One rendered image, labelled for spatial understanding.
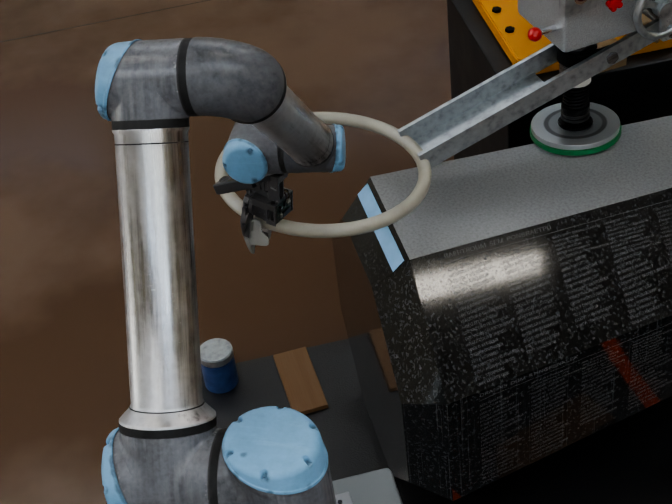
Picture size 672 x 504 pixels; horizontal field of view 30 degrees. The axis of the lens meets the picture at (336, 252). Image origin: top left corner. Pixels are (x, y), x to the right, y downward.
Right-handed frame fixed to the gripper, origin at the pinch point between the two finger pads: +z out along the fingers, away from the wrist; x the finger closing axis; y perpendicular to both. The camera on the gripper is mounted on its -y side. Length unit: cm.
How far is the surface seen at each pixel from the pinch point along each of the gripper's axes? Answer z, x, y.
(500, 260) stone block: 7, 29, 45
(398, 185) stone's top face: 3.6, 39.1, 13.7
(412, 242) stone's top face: 4.3, 21.8, 26.7
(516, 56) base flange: 0, 106, 14
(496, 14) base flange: 0, 124, -1
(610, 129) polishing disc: -5, 75, 52
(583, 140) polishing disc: -4, 68, 48
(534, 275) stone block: 10, 31, 53
